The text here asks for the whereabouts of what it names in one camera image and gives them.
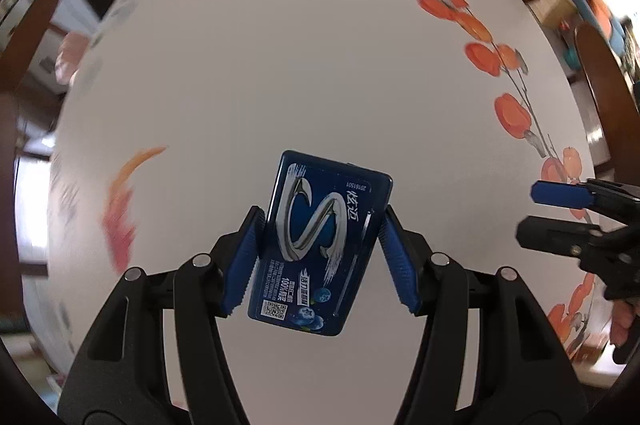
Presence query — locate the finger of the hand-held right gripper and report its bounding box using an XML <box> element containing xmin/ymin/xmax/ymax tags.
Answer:
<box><xmin>515</xmin><ymin>214</ymin><xmax>622</xmax><ymax>259</ymax></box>
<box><xmin>530</xmin><ymin>178</ymin><xmax>640</xmax><ymax>226</ymax></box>

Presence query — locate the brown cardboard box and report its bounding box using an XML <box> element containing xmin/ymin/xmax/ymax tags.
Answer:
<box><xmin>528</xmin><ymin>0</ymin><xmax>581</xmax><ymax>31</ymax></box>

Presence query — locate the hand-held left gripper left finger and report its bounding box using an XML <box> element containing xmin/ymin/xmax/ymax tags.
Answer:
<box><xmin>57</xmin><ymin>205</ymin><xmax>266</xmax><ymax>425</ymax></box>

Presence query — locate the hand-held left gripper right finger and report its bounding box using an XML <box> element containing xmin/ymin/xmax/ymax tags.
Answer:
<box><xmin>377</xmin><ymin>205</ymin><xmax>588</xmax><ymax>425</ymax></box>

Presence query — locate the person's right hand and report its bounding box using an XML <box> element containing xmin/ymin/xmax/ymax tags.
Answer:
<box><xmin>608</xmin><ymin>298</ymin><xmax>640</xmax><ymax>364</ymax></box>

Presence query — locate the dark blue gum box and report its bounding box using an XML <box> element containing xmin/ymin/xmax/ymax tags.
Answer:
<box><xmin>247</xmin><ymin>149</ymin><xmax>394</xmax><ymax>337</ymax></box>

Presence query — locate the pink cloth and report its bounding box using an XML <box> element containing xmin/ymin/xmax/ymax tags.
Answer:
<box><xmin>55</xmin><ymin>30</ymin><xmax>92</xmax><ymax>86</ymax></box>

